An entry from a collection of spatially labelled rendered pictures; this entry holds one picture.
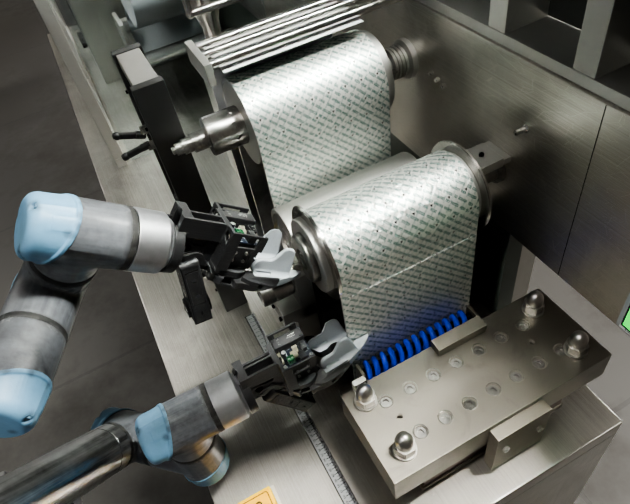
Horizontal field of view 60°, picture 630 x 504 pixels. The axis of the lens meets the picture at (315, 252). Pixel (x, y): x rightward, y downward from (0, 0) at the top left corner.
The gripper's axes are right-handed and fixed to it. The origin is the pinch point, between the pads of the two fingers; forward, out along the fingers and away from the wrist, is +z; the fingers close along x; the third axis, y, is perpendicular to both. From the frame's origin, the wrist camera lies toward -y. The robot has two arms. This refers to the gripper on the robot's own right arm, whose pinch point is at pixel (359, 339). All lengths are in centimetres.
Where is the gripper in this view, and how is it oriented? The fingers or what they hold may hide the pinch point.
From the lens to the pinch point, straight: 87.3
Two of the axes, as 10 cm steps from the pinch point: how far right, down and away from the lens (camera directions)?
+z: 8.8, -4.1, 2.2
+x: -4.5, -6.0, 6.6
